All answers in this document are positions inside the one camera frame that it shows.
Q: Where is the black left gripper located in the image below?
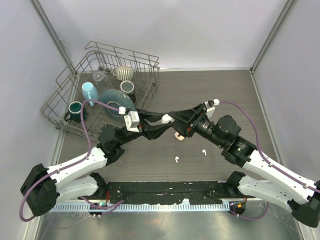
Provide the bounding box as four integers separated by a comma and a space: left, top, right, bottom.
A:
116, 108, 173, 147

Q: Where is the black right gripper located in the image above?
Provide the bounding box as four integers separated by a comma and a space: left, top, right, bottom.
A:
168, 103, 225, 148

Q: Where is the white earbud charging case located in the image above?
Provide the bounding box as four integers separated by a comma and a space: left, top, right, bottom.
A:
161, 114, 175, 124

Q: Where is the beige earbud charging case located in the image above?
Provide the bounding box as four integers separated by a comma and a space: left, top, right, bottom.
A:
174, 132, 185, 141

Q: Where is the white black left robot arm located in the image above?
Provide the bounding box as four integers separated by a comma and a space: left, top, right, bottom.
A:
19, 109, 176, 222

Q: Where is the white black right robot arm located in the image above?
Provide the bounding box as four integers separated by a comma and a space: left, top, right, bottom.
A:
161, 99, 320, 228

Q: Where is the white rimmed teal cup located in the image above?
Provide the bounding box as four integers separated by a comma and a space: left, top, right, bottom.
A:
120, 80, 135, 95

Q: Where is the teal ceramic plate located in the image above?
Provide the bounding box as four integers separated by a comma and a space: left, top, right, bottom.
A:
99, 88, 136, 121

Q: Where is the striped beige mug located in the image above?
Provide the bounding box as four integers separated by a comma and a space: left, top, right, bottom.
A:
112, 65, 134, 81

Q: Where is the clear drinking glass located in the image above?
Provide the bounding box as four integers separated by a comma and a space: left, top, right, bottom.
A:
92, 70, 110, 91

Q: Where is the light blue mug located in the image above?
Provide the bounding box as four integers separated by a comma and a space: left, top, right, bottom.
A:
81, 82, 100, 101

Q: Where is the dark green mug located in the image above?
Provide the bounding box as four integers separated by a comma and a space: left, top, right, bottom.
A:
63, 101, 82, 123

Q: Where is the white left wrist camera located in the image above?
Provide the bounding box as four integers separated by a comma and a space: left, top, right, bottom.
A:
118, 106, 140, 133

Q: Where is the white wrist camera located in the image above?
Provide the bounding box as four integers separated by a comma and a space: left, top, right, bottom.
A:
118, 106, 140, 133
203, 99, 220, 118

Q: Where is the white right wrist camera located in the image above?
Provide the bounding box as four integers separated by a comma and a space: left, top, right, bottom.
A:
203, 99, 220, 118

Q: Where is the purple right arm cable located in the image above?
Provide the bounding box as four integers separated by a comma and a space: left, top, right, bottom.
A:
217, 100, 318, 192

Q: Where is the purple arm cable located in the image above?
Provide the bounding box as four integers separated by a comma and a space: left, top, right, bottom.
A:
19, 99, 123, 223
217, 100, 318, 192

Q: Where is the grey wire dish rack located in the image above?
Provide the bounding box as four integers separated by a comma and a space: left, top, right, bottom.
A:
41, 41, 160, 137

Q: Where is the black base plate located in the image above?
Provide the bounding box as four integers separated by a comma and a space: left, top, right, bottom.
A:
77, 180, 257, 205

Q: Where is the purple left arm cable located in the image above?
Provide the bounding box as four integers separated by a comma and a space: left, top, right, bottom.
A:
19, 99, 123, 223

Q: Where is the white cable duct strip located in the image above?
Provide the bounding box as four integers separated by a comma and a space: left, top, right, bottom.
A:
51, 201, 230, 213

